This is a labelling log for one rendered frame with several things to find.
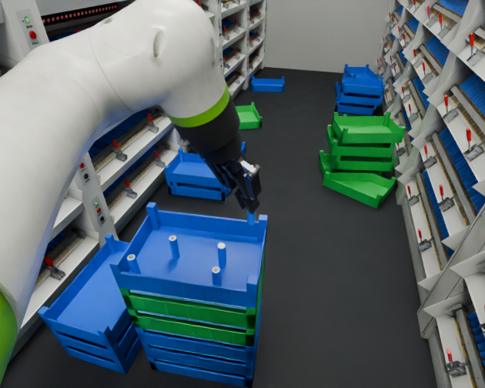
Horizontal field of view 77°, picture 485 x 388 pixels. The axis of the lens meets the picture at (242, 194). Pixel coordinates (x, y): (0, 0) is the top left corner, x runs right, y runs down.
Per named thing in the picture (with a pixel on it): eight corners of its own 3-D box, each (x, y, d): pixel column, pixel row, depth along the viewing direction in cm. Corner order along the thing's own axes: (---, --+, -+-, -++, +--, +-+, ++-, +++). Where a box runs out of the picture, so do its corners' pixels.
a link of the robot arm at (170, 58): (205, -4, 28) (185, -42, 34) (83, 52, 29) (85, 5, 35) (245, 111, 39) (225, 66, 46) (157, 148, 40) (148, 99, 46)
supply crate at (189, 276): (265, 238, 78) (268, 214, 73) (255, 309, 62) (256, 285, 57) (154, 224, 82) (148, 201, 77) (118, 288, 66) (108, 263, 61)
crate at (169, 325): (263, 277, 88) (265, 259, 83) (253, 347, 72) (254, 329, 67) (164, 263, 92) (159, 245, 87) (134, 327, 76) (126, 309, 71)
